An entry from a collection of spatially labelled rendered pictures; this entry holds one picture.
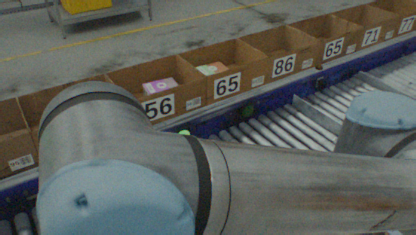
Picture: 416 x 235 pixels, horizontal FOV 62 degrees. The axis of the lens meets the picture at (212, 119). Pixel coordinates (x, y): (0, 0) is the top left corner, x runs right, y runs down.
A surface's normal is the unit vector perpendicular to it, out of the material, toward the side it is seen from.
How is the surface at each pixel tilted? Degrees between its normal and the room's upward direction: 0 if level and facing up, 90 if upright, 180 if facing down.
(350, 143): 87
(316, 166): 26
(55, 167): 39
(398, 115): 6
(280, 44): 90
